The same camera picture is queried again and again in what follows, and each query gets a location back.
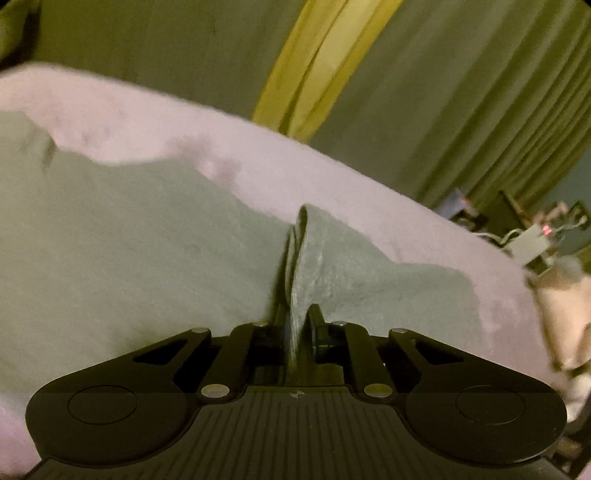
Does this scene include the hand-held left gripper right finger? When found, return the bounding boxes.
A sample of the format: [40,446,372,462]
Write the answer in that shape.
[306,304,463,401]

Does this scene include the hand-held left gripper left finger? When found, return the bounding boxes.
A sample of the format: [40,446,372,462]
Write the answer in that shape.
[133,308,297,401]

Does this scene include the grey sweatpants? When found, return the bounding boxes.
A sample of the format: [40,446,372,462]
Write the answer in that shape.
[0,111,482,393]

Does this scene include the blue packet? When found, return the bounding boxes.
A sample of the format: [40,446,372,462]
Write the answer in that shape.
[441,187,477,223]

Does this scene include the white box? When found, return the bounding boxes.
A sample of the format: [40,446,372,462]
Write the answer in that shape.
[509,223,556,265]

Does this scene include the pink bed blanket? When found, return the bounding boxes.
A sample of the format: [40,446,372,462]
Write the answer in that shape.
[0,62,573,476]

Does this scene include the beige cloth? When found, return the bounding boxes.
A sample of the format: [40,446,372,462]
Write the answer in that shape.
[529,257,591,418]

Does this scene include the green curtain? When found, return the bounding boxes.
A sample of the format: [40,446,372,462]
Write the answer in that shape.
[28,0,591,213]

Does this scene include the yellow curtain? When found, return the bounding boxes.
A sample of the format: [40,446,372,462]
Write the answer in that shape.
[253,0,403,143]

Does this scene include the dark furniture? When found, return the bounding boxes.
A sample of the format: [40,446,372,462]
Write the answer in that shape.
[487,189,591,271]

